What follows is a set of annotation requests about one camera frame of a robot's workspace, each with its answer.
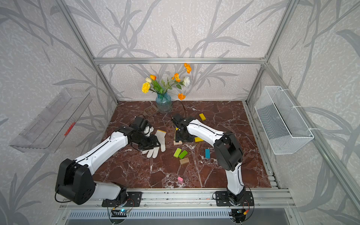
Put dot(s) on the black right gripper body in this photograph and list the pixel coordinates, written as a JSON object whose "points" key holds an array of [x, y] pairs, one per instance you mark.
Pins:
{"points": [[179, 137]]}

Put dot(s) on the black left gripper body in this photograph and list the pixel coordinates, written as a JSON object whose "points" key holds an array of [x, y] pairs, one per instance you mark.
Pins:
{"points": [[145, 141]]}

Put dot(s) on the light wood block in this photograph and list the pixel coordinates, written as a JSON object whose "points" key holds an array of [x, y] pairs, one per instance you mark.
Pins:
{"points": [[177, 142]]}

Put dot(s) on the large yellow block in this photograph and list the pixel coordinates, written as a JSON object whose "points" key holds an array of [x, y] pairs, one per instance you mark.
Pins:
{"points": [[197, 139]]}

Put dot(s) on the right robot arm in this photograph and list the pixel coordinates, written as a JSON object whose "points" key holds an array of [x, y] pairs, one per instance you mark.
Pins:
{"points": [[226, 146]]}

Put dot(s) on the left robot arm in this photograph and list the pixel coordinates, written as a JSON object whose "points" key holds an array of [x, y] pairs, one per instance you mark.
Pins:
{"points": [[75, 177]]}

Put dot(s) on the dark green block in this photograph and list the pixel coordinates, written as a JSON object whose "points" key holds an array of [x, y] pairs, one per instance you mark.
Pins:
{"points": [[183, 155]]}

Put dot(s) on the lime green block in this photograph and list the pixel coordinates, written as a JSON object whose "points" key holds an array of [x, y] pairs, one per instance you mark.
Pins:
{"points": [[177, 152]]}

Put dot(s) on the white cotton glove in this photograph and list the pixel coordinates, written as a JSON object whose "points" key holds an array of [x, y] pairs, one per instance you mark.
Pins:
{"points": [[159, 145]]}

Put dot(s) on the dark wood block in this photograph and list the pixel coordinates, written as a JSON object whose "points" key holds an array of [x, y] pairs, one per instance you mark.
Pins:
{"points": [[184, 161]]}

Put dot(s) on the small yellow block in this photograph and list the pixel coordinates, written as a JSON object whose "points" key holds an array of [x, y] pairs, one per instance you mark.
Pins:
{"points": [[203, 118]]}

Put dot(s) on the teal block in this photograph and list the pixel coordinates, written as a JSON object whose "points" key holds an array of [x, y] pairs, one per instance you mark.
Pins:
{"points": [[207, 154]]}

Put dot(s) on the blue glass vase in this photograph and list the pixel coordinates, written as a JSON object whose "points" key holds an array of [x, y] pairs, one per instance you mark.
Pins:
{"points": [[164, 103]]}

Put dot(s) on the artificial flowers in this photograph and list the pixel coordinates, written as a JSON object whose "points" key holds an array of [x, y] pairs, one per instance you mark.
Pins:
{"points": [[161, 87]]}

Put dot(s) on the left circuit board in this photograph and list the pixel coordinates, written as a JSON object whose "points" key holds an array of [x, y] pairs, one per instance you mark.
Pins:
{"points": [[120, 213]]}

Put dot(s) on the circuit board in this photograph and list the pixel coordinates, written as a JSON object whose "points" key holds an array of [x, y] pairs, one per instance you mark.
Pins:
{"points": [[120, 213], [238, 214]]}

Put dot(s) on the clear plastic shelf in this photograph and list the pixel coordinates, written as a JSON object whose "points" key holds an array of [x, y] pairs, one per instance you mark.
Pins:
{"points": [[49, 129]]}

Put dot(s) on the right circuit board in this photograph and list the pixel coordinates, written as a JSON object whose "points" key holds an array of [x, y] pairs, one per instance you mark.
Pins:
{"points": [[238, 214]]}

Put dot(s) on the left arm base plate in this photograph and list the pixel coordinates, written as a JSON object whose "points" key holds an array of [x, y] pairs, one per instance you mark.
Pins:
{"points": [[130, 199]]}

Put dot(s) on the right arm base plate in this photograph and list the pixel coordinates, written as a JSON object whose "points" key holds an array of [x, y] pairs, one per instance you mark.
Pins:
{"points": [[225, 198]]}

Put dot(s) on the white wire basket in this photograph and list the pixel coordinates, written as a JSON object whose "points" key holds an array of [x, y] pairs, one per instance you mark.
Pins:
{"points": [[285, 128]]}

